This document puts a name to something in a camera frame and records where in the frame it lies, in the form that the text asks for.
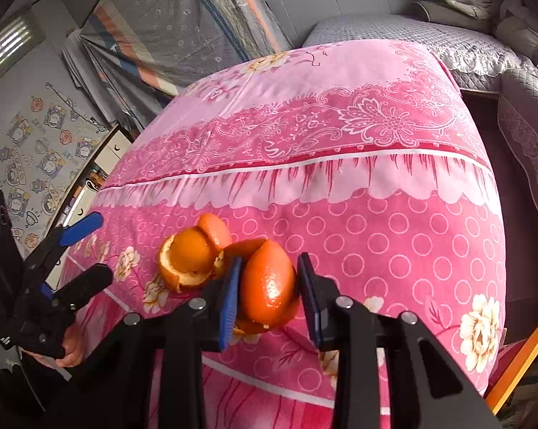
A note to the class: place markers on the cartoon printed cloth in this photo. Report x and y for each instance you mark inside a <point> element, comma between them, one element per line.
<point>32,156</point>

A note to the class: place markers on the round beige cushion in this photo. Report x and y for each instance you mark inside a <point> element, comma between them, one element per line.
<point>525,42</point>

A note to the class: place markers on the striped folded mattress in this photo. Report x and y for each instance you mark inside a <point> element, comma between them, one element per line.
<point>175,22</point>

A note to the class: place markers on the large orange peel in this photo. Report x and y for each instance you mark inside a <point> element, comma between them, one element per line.
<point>269,286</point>

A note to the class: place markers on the white pillow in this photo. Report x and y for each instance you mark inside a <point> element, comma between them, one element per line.
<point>517,6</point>

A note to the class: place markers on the grey bolster cushion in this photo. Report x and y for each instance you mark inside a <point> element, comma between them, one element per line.
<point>447,13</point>

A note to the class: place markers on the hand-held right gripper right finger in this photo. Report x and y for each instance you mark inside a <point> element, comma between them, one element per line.
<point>310,300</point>

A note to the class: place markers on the person's left forearm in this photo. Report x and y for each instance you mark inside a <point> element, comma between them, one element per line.
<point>10,395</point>

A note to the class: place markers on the white cabinet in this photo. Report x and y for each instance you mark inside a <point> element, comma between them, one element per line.
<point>110,152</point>

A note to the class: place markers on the yellow-rimmed black trash bin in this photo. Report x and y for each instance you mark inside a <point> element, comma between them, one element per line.
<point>519,357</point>

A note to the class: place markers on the person's left hand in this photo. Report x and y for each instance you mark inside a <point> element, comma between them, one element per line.
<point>74,347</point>

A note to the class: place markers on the grey quilted sofa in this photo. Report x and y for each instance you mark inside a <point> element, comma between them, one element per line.
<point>385,31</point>

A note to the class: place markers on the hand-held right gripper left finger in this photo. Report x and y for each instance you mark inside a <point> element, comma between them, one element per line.
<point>231,300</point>

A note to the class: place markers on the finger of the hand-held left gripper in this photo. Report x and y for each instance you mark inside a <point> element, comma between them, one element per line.
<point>90,279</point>
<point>79,229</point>

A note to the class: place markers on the pink floral blanket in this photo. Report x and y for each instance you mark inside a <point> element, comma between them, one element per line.
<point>385,241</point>

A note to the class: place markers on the curled orange peel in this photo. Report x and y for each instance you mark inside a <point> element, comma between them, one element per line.
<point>191,252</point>

